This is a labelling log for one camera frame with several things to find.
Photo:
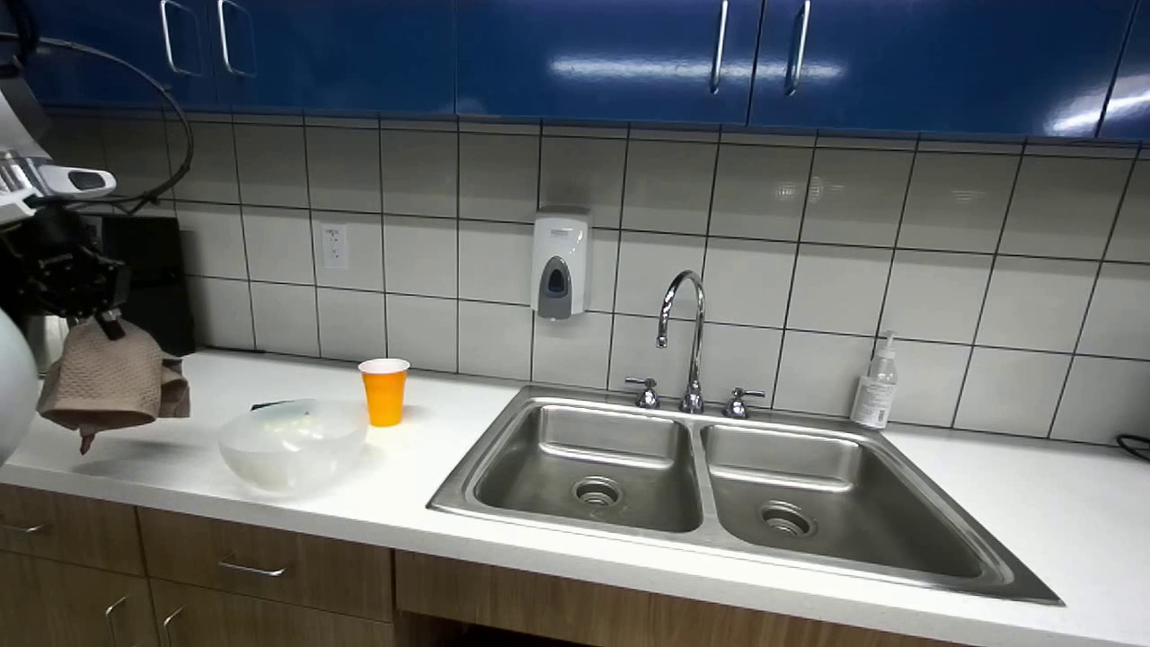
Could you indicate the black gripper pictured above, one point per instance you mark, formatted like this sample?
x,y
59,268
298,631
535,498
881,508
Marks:
x,y
59,264

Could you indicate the brown waffle towel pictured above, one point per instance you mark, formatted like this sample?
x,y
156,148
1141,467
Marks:
x,y
109,377

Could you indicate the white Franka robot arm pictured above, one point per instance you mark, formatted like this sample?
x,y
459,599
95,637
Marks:
x,y
16,136

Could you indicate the black coffee machine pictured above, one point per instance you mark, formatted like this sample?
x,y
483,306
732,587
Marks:
x,y
156,288

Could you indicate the wooden drawer front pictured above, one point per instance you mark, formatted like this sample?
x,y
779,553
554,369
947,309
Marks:
x,y
324,562
84,532

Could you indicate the blue cabinet door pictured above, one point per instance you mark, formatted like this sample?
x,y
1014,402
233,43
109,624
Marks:
x,y
597,57
109,48
336,54
947,57
1136,72

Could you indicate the orange plastic cup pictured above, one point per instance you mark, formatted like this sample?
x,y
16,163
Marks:
x,y
385,395

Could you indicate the steel double sink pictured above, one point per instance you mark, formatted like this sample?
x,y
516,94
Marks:
x,y
597,454

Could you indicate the wooden base cabinet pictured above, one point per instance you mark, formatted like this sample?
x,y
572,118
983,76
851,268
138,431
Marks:
x,y
597,613

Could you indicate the chrome gooseneck faucet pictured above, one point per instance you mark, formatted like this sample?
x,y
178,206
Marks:
x,y
694,360

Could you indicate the clear pump soap bottle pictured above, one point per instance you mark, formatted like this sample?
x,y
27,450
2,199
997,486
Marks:
x,y
874,395

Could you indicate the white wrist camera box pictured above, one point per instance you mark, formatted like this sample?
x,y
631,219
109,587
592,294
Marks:
x,y
76,179

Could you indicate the white wall outlet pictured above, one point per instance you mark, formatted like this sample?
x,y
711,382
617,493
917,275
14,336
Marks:
x,y
333,250

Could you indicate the white wall soap dispenser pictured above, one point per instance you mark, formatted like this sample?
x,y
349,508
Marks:
x,y
562,257

